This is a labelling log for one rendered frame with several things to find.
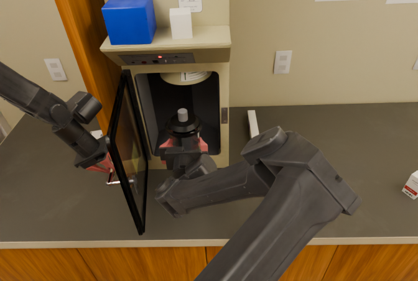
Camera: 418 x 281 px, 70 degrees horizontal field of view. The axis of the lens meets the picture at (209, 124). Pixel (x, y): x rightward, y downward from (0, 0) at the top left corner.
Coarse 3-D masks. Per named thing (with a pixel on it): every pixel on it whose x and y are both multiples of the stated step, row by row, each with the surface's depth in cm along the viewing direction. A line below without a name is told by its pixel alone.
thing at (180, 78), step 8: (168, 72) 94; (176, 72) 93; (184, 72) 92; (192, 72) 93; (200, 72) 94; (208, 72) 97; (168, 80) 95; (176, 80) 93; (184, 80) 93; (192, 80) 93; (200, 80) 94
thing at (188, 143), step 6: (168, 120) 88; (168, 126) 86; (198, 126) 86; (174, 132) 83; (180, 132) 83; (186, 132) 83; (192, 132) 83; (198, 132) 87; (174, 138) 86; (180, 138) 85; (186, 138) 85; (192, 138) 86; (198, 138) 88; (174, 144) 87; (180, 144) 86; (186, 144) 86; (192, 144) 87; (198, 144) 90; (186, 150) 87; (192, 150) 88; (198, 150) 91
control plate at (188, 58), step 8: (120, 56) 76; (128, 56) 76; (136, 56) 76; (144, 56) 77; (152, 56) 77; (168, 56) 77; (184, 56) 77; (192, 56) 77; (128, 64) 83; (136, 64) 83; (144, 64) 84; (152, 64) 84
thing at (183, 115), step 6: (180, 114) 84; (186, 114) 84; (192, 114) 88; (174, 120) 86; (180, 120) 85; (186, 120) 85; (192, 120) 86; (198, 120) 88; (174, 126) 84; (180, 126) 83; (186, 126) 83; (192, 126) 84
